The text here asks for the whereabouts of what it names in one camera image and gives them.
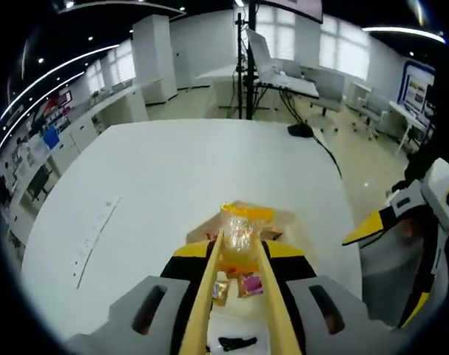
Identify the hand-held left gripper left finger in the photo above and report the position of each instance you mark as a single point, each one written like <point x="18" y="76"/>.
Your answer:
<point x="154" y="314"/>

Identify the blue framed wall poster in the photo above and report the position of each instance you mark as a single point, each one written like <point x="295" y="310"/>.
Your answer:
<point x="416" y="88"/>

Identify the white desk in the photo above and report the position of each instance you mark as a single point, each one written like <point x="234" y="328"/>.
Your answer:
<point x="405" y="111"/>
<point x="224" y="79"/>

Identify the white square pillar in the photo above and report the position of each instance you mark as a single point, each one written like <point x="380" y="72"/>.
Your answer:
<point x="154" y="59"/>

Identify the cream hexagonal container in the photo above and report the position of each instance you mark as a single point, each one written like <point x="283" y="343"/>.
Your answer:
<point x="283" y="222"/>

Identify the blue box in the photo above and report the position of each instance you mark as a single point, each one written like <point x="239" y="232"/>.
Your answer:
<point x="50" y="138"/>

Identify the clear packet with black food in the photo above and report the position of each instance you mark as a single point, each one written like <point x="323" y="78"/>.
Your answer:
<point x="237" y="342"/>

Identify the white tilted panel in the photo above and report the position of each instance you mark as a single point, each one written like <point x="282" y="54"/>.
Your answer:
<point x="261" y="50"/>

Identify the small red candy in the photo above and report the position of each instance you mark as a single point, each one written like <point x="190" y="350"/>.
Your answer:
<point x="211" y="235"/>

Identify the small gold candy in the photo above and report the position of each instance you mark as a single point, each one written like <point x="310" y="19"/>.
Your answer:
<point x="220" y="290"/>

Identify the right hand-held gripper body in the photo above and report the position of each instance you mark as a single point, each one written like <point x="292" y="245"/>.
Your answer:
<point x="440" y="188"/>

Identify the red wall display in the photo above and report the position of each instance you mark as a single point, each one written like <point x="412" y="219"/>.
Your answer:
<point x="63" y="98"/>

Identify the orange brown food packet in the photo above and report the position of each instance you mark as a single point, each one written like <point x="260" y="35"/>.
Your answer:
<point x="272" y="233"/>

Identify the black camera stand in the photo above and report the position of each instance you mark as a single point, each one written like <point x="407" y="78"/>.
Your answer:
<point x="250" y="55"/>

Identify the grey mesh office chair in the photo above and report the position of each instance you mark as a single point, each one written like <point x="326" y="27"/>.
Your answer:
<point x="387" y="266"/>

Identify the purple food packet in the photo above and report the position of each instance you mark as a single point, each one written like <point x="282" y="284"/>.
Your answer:
<point x="250" y="285"/>

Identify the yellow food packet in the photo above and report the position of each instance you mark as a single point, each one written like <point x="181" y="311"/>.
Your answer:
<point x="242" y="255"/>

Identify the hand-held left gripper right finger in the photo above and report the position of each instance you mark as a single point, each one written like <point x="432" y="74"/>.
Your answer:
<point x="320" y="314"/>

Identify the white office chair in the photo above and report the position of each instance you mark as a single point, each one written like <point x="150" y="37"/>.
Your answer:
<point x="372" y="107"/>
<point x="327" y="92"/>

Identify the long white counter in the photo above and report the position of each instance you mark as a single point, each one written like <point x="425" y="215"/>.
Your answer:
<point x="109" y="107"/>

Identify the black puck device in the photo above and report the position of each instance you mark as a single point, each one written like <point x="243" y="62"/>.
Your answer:
<point x="298" y="130"/>

